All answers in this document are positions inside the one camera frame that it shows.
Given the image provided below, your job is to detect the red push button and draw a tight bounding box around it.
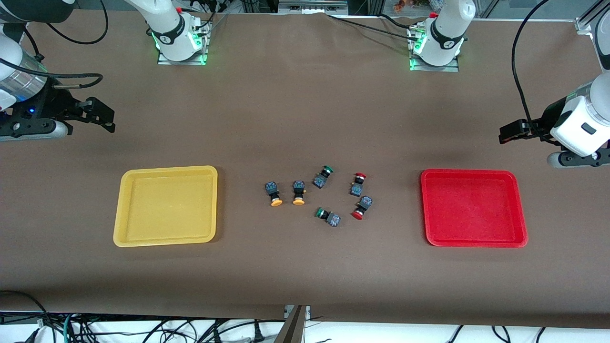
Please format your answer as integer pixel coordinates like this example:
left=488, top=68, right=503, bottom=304
left=349, top=172, right=367, bottom=197
left=352, top=195, right=374, bottom=221

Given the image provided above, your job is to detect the red plastic tray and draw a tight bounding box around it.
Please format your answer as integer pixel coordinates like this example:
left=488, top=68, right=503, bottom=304
left=420, top=169, right=529, bottom=248

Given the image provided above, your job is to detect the yellow plastic tray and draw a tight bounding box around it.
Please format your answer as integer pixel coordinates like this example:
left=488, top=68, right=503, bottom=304
left=113, top=165, right=219, bottom=248

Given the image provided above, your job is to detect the orange patterned object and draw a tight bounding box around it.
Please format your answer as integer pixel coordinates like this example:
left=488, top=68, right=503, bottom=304
left=393, top=0, right=432, bottom=12

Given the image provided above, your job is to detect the green push button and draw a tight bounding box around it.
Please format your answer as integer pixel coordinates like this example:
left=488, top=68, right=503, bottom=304
left=313, top=165, right=335, bottom=189
left=315, top=207, right=342, bottom=228

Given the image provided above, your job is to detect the brown table cover sheet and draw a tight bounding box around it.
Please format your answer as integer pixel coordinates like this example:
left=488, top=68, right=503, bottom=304
left=0, top=9, right=610, bottom=329

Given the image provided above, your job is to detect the dark table leg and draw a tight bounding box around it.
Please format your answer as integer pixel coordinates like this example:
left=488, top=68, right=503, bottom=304
left=274, top=305, right=308, bottom=343

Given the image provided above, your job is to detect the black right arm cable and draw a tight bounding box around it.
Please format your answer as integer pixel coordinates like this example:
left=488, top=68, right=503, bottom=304
left=0, top=0, right=109, bottom=91

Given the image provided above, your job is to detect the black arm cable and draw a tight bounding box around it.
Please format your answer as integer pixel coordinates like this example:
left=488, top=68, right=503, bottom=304
left=511, top=0, right=560, bottom=144
left=0, top=0, right=109, bottom=91

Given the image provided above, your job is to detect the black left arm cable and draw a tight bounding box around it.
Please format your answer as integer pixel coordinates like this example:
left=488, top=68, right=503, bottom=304
left=511, top=0, right=560, bottom=144

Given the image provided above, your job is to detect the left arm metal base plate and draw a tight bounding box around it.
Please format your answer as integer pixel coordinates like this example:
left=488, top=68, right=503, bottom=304
left=409, top=25, right=460, bottom=73

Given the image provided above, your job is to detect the aluminium frame profile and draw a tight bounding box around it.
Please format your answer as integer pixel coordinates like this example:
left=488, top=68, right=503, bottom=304
left=574, top=0, right=610, bottom=35

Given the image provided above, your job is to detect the short black table cable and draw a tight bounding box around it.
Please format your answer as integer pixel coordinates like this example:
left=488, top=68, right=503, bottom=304
left=379, top=13, right=413, bottom=28

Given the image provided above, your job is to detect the long black table cable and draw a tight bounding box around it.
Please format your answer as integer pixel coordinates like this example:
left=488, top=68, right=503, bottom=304
left=326, top=13, right=422, bottom=41

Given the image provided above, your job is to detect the black arched floor cable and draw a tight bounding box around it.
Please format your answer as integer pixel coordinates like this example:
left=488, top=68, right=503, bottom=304
left=0, top=290, right=51, bottom=343

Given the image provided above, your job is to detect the grey metal rail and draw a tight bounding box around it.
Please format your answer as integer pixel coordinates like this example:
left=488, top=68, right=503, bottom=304
left=278, top=0, right=349, bottom=15

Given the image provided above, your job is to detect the white metal bracket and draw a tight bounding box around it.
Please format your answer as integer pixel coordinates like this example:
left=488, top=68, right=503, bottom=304
left=284, top=305, right=311, bottom=321

